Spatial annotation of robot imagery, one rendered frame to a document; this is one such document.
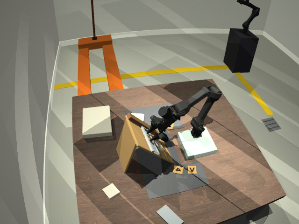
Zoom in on cream flat rectangular block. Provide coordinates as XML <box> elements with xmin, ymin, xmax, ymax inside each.
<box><xmin>82</xmin><ymin>105</ymin><xmax>113</xmax><ymax>139</ymax></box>

